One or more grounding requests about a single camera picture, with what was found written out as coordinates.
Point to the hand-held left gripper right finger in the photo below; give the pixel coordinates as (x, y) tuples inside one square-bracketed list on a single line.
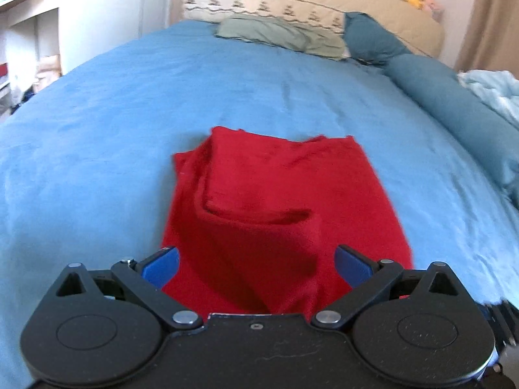
[(352, 267)]

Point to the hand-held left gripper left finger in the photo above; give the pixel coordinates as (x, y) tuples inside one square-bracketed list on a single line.
[(162, 266)]

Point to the red knit sweater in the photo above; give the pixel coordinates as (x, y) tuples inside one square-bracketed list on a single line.
[(275, 186)]

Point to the bed with blue sheet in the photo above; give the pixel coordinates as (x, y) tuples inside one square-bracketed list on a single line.
[(121, 129)]

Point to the teal rolled duvet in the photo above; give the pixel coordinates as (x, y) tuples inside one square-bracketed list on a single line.
[(454, 105)]

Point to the pale blue blanket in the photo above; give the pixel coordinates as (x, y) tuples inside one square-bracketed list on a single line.
[(492, 89)]

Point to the teal pillow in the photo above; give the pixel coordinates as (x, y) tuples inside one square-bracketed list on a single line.
[(373, 40)]

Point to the green pillow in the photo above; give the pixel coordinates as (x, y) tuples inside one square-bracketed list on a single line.
[(279, 32)]

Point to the pale pink plush toy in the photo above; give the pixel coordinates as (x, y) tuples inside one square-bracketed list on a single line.
[(433, 5)]

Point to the white shelf unit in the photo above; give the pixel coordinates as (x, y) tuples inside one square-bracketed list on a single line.
[(46, 12)]

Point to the beige curtain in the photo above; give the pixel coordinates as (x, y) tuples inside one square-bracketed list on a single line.
[(492, 20)]

